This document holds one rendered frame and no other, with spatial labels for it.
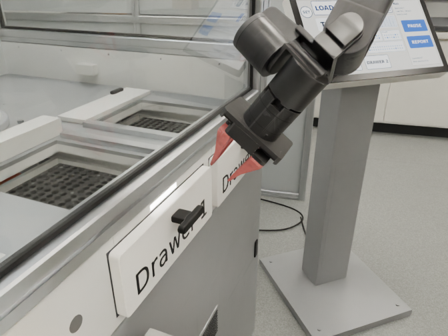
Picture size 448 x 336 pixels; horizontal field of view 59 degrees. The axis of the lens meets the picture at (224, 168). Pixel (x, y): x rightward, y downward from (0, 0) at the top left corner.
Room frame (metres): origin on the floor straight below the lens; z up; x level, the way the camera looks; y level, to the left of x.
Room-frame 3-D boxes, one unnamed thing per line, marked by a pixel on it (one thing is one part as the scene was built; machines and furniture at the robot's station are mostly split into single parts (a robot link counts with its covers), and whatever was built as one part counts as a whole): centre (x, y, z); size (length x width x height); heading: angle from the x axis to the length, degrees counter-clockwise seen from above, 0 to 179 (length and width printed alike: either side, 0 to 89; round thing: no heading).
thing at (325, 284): (1.34, -0.47, 0.51); 0.50 x 0.45 x 1.02; 20
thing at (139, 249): (0.54, 0.09, 0.87); 0.29 x 0.02 x 0.11; 157
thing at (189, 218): (0.53, 0.06, 0.91); 0.07 x 0.04 x 0.01; 157
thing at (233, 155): (0.83, -0.03, 0.87); 0.29 x 0.02 x 0.11; 157
